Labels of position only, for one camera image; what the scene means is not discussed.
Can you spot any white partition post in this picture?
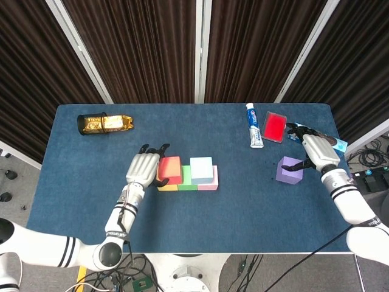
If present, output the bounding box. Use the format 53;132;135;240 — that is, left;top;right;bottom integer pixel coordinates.
45;0;115;105
273;0;337;104
0;139;42;170
194;0;213;104
345;123;389;155

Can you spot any brown pleated curtain panel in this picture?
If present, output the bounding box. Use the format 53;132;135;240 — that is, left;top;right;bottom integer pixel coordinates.
281;0;389;144
62;0;198;104
205;0;331;104
0;0;106;164

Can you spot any light blue cube block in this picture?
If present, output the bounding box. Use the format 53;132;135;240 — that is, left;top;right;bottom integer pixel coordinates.
190;156;213;186

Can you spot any green circuit board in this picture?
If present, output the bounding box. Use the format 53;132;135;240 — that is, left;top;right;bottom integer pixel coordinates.
132;277;151;291

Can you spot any blue white toothpaste tube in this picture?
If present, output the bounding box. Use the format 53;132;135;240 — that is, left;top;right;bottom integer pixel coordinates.
245;102;264;149

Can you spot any blue cookie box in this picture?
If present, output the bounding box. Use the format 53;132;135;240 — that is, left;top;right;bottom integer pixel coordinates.
287;121;349;159

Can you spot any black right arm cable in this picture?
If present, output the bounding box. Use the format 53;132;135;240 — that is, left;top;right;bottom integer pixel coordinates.
272;226;352;292

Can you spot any red ink pad case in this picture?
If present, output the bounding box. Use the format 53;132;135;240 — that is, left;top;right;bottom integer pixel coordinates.
261;111;288;144

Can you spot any black device box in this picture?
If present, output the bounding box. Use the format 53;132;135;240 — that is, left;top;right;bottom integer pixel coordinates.
351;170;389;192

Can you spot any red cube block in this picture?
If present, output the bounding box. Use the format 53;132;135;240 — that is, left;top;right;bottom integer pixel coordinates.
156;156;184;186

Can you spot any gold foil snack packet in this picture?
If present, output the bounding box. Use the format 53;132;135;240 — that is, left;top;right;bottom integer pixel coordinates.
81;114;135;134

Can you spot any tangle of floor cables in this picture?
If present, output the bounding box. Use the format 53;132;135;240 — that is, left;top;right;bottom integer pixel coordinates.
69;254;164;292
348;138;389;171
218;254;265;292

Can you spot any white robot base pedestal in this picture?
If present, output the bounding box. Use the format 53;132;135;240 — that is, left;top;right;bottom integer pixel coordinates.
142;254;235;292

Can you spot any pink cube block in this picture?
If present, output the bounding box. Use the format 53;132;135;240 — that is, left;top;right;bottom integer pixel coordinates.
197;165;219;192

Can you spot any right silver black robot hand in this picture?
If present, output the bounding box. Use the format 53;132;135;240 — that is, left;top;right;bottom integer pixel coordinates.
281;122;341;174

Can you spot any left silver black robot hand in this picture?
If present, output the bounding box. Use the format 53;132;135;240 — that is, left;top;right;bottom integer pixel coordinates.
126;143;171;188

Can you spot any green cube block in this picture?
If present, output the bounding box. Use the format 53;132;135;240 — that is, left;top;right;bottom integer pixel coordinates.
177;165;200;192

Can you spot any purple cube block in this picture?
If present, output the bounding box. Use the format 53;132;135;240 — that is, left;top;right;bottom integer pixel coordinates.
275;156;305;186

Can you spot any black mesh pen cup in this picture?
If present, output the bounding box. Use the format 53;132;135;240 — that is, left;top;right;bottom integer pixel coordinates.
77;112;107;136

